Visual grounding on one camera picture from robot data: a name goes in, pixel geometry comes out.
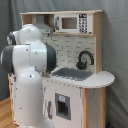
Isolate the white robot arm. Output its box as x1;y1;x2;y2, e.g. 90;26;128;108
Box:
1;24;56;128

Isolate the wooden toy kitchen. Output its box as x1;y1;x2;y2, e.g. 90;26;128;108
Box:
8;10;115;128

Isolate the grey toy sink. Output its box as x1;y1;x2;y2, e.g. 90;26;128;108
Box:
52;67;92;81

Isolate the black toy faucet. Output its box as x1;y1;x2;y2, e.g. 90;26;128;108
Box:
75;50;95;71

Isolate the white cabinet door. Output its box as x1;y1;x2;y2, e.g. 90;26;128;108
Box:
45;81;82;128

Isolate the toy microwave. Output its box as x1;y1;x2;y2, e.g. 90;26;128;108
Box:
55;14;92;34

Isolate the grey range hood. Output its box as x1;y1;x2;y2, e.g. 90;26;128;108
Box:
34;15;53;34

